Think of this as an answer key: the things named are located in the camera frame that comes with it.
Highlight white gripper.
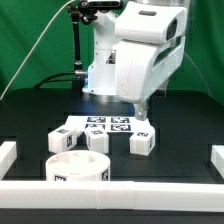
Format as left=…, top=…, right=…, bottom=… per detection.
left=115, top=37, right=185, bottom=120

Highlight white round stool seat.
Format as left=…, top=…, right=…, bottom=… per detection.
left=45, top=150, right=110, bottom=181

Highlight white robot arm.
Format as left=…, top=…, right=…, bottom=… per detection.
left=79, top=0, right=191, bottom=120

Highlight paper sheet with tags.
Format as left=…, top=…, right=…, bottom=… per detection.
left=65, top=116, right=153, bottom=133

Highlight white right barrier block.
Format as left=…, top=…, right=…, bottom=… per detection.
left=211, top=145, right=224, bottom=179

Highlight white barrier block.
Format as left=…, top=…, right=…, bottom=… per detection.
left=211, top=145, right=224, bottom=179
left=0, top=141, right=17, bottom=181

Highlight white left barrier block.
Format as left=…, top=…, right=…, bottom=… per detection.
left=0, top=141, right=17, bottom=181

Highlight black cables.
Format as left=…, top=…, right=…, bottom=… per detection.
left=32, top=71, right=77, bottom=90

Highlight black camera on mount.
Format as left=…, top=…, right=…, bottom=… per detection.
left=79, top=0, right=123, bottom=10

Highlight white cable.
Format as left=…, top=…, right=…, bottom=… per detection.
left=0, top=0, right=76, bottom=101

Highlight white front barrier rail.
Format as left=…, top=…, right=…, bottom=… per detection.
left=0, top=181, right=224, bottom=212

